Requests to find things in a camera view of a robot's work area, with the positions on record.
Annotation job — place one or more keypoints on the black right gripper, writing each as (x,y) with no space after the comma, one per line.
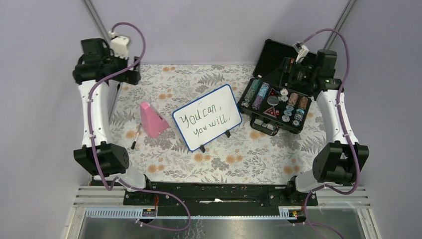
(287,70)

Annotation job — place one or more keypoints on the pink triangular box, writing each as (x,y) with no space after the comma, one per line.
(152,121)

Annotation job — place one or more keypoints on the silver black marker pen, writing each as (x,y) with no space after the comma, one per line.
(136,136)

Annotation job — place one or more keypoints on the base wiring connector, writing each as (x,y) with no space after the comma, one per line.
(151,212)
(299,214)

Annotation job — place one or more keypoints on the blue white poker chip stack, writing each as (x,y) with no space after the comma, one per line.
(263,90)

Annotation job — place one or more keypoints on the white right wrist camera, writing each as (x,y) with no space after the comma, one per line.
(301,50)

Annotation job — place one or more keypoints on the triangular black red dealer button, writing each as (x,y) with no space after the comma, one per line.
(272,112)

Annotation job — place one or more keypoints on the black poker chip case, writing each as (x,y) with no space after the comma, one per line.
(279,95)

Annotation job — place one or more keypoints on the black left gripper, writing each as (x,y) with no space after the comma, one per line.
(131,76)

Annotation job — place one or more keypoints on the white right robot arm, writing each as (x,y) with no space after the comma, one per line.
(341,160)

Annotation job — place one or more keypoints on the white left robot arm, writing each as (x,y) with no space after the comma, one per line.
(99,155)

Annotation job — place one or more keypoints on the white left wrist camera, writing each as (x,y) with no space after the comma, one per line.
(119,45)

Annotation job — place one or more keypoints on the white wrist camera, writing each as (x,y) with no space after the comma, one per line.
(301,50)
(119,45)

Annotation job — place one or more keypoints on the blue framed whiteboard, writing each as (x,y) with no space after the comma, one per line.
(208,117)

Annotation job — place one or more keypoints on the left base wiring connector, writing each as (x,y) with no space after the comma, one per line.
(151,212)

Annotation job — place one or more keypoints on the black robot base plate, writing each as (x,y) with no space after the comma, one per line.
(218,200)

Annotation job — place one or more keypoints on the right base wiring connector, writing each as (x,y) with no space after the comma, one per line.
(299,214)

